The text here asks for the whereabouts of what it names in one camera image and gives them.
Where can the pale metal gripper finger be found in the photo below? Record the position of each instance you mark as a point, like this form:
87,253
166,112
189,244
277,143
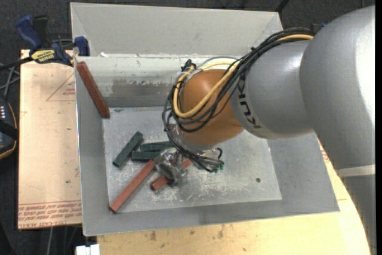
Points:
177,178
162,162

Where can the dark green flat block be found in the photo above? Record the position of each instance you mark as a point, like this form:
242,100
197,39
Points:
128,149
155,146
144,156

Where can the red-brown flat block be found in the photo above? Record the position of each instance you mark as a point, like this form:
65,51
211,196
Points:
158,183
93,89
132,186

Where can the brown cardboard board, red print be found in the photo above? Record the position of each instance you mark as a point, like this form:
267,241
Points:
47,143

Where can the grey metal bin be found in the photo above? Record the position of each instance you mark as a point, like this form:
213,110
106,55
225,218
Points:
167,30

